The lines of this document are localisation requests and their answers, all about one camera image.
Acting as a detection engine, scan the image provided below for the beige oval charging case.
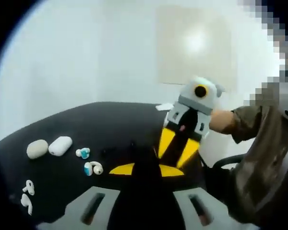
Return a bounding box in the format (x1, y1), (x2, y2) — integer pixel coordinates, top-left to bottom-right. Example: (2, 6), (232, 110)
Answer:
(26, 139), (49, 160)

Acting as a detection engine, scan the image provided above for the black office chair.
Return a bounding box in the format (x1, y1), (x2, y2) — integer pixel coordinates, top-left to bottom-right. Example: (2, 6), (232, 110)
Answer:
(212, 154), (246, 169)

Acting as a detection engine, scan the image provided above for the blue white hook earphone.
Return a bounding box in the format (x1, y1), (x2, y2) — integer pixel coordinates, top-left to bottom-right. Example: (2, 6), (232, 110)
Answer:
(75, 147), (91, 159)
(84, 161), (104, 176)

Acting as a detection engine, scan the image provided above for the white paper sheet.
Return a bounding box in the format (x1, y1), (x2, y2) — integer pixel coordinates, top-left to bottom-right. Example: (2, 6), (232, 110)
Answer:
(156, 103), (173, 112)

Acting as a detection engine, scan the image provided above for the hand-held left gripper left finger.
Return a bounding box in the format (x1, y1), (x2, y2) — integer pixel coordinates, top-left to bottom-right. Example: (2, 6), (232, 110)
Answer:
(36, 162), (147, 230)

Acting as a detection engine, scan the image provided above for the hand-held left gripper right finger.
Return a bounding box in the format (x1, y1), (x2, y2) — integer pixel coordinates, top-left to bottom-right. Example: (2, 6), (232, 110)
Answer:
(146, 164), (232, 230)

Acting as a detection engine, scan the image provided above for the beige wall panel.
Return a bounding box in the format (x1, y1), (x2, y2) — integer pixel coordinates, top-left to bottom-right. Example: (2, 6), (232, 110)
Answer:
(155, 6), (239, 85)

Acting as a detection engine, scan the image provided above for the white charging case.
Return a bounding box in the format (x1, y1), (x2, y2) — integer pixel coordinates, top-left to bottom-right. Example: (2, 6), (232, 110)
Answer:
(48, 136), (73, 157)

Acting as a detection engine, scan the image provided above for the black cable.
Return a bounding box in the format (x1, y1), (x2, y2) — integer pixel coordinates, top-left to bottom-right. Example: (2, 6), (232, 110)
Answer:
(197, 152), (207, 169)

